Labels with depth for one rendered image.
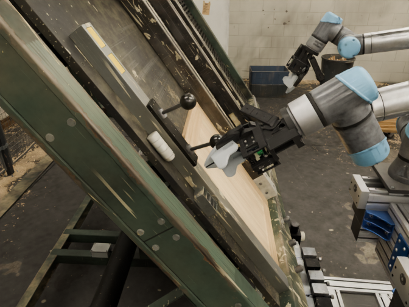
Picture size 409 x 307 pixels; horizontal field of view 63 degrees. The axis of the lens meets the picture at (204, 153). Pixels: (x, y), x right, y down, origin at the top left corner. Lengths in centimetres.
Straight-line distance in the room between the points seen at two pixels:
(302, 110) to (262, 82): 491
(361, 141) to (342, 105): 9
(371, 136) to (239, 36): 582
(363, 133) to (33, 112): 59
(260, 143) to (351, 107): 17
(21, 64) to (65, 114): 10
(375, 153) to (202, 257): 40
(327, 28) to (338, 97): 87
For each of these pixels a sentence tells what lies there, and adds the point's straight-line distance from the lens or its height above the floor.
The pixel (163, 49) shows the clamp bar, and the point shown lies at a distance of 127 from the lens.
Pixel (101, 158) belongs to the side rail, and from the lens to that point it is 61.
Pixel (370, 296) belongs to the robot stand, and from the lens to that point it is 221.
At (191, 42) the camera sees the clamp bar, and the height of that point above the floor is 149.
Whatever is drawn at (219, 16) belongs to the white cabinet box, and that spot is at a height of 126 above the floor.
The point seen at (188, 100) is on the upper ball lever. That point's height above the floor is 154.
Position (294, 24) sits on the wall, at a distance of 649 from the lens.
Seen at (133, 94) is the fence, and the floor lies 154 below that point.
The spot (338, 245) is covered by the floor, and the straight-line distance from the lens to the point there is 277.
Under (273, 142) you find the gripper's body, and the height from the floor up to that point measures 150.
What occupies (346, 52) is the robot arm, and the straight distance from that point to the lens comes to 138.
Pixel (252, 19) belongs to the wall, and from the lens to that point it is 641.
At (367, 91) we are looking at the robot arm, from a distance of 67.
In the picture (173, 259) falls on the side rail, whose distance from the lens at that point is 72.
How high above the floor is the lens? 178
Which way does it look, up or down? 28 degrees down
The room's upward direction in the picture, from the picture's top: straight up
